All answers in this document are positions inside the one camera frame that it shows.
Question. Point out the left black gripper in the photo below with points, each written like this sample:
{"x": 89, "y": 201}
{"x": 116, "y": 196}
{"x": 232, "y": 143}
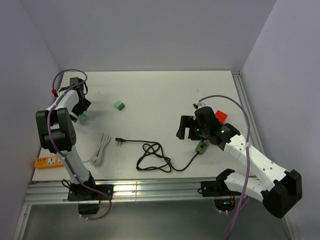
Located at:
{"x": 85, "y": 106}

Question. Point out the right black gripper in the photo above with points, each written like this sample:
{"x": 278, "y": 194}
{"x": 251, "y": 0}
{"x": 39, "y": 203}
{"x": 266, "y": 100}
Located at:
{"x": 186, "y": 121}

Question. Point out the light blue plug adapter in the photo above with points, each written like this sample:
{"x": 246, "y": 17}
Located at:
{"x": 83, "y": 119}

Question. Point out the red cube plug adapter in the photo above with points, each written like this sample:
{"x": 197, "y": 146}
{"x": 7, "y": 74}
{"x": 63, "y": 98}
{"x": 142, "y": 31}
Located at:
{"x": 221, "y": 116}

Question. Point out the pink plug adapter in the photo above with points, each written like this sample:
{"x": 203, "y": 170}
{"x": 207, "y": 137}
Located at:
{"x": 206, "y": 142}

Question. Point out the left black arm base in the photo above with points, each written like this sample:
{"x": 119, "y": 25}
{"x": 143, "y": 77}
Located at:
{"x": 89, "y": 201}

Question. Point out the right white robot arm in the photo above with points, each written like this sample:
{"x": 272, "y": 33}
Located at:
{"x": 277, "y": 188}

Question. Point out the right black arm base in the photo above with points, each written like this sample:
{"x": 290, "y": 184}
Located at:
{"x": 224, "y": 199}

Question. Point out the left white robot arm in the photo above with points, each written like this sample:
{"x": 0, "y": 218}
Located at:
{"x": 58, "y": 135}

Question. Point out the green plug adapter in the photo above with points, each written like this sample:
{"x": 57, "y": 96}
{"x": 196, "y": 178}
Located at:
{"x": 119, "y": 105}

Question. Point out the green power strip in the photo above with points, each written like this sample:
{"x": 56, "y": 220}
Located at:
{"x": 201, "y": 148}

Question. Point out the orange power strip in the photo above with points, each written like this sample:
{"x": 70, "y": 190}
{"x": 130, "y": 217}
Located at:
{"x": 48, "y": 162}

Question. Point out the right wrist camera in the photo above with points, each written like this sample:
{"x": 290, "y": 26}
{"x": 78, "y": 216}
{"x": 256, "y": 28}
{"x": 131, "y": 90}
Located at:
{"x": 198, "y": 104}

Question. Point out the aluminium mounting rail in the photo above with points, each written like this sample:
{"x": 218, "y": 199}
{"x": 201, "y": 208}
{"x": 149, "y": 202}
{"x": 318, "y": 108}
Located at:
{"x": 52, "y": 192}

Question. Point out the aluminium side frame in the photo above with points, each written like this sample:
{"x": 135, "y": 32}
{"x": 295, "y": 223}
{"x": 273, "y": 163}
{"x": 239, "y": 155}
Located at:
{"x": 256, "y": 141}

